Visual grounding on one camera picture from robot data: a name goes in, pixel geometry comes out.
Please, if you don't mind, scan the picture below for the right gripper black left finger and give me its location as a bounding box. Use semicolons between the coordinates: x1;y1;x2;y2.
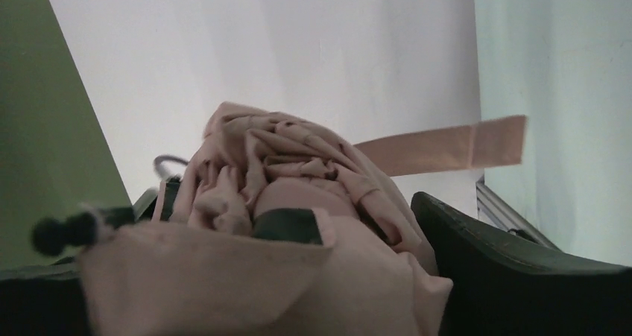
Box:
1;176;181;335

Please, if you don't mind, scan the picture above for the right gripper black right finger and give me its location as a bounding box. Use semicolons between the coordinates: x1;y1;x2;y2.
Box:
411;192;631;335

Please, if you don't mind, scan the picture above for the pink black folding umbrella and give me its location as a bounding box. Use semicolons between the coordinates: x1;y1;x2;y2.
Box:
31;103;527;335

